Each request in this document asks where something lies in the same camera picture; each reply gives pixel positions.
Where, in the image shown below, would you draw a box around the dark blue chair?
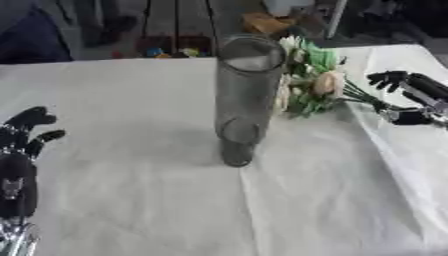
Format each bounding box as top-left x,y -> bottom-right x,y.
0,4 -> 76,65

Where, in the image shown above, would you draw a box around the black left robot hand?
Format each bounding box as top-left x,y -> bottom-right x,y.
0,106 -> 69,221

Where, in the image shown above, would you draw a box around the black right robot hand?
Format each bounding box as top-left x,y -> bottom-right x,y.
365,70 -> 448,129

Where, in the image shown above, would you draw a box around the person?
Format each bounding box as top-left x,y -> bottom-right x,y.
71,0 -> 140,48

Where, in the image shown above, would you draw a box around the brown cardboard box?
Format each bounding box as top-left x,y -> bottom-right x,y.
239,11 -> 301,36

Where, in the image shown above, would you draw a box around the tall grey glass vase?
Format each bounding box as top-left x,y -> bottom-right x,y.
213,33 -> 289,168

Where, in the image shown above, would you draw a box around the white and green flower bouquet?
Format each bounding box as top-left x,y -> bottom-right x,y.
271,35 -> 405,119

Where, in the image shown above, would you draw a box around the black tripod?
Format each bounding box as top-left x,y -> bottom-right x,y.
138,0 -> 221,56

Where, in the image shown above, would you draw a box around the red toy box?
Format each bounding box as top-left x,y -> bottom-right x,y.
134,34 -> 214,58

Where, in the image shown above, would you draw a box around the white pole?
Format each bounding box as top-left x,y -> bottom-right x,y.
323,0 -> 350,40

